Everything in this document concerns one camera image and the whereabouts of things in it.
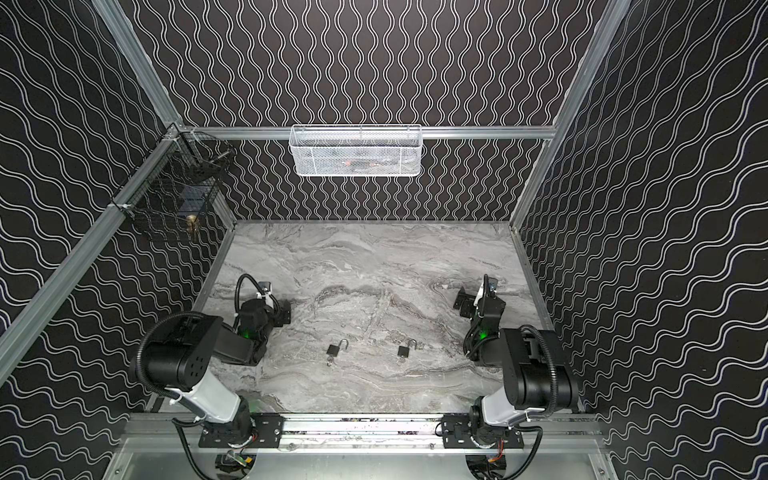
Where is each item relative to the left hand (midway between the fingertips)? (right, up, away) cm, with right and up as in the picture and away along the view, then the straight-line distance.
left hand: (280, 301), depth 96 cm
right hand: (+64, +3, -3) cm, 64 cm away
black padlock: (+19, -13, -8) cm, 24 cm away
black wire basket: (-32, +35, -3) cm, 47 cm away
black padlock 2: (+39, -13, -8) cm, 42 cm away
